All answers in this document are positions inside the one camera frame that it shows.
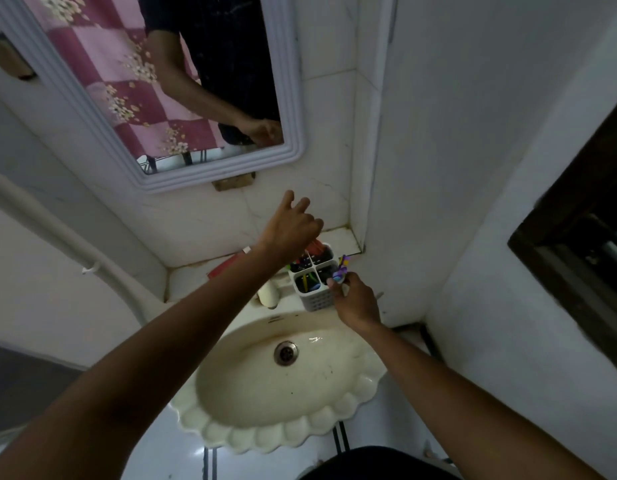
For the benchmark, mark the person's left middle finger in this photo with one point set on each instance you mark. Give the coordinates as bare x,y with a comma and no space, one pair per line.
288,198

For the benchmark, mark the person's right thumb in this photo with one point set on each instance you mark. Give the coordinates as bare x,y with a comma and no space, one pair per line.
336,288

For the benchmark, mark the person's right hand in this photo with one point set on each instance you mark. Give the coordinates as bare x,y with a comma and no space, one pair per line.
356,307

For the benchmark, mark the white wall pipe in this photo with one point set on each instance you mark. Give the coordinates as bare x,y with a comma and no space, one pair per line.
63,234

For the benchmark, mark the person's left hand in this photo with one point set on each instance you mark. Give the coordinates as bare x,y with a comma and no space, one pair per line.
286,232

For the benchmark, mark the person's black clothing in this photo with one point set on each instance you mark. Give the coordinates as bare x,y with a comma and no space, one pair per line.
378,464

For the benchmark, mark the white framed wall mirror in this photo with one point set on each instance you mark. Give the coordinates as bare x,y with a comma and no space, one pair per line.
153,84

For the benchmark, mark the red toothpaste box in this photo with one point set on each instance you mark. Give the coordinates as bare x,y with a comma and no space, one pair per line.
226,267

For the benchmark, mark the dark wooden window frame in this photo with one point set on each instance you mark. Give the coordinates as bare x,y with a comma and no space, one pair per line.
568,234

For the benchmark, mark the white plastic tap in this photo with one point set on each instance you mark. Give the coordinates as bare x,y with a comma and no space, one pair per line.
268,294

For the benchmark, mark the metal sink drain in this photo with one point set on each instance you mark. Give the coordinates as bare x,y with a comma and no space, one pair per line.
286,353

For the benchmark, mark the person's left forearm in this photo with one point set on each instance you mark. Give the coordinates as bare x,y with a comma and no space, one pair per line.
153,354

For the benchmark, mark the white plastic toothbrush caddy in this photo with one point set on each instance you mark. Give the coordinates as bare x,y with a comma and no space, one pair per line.
316,297

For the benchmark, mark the person's right forearm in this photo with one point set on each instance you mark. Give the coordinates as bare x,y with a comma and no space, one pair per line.
453,399

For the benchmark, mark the green toothbrush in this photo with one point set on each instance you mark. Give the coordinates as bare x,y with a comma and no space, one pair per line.
311,280

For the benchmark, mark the black pipe under basin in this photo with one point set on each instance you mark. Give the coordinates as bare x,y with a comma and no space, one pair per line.
341,438

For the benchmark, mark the orange toothbrush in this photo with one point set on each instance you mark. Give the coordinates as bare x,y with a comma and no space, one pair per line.
314,247

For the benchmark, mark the person's left thumb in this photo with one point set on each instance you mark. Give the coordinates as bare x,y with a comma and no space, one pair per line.
316,227

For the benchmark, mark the brown mirror mounting bracket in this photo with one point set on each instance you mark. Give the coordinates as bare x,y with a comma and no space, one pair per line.
233,181

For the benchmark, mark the cream scalloped wash basin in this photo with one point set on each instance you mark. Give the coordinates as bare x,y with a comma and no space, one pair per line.
268,394

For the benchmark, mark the purple and blue toothbrush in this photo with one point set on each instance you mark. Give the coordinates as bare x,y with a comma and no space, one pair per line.
341,270

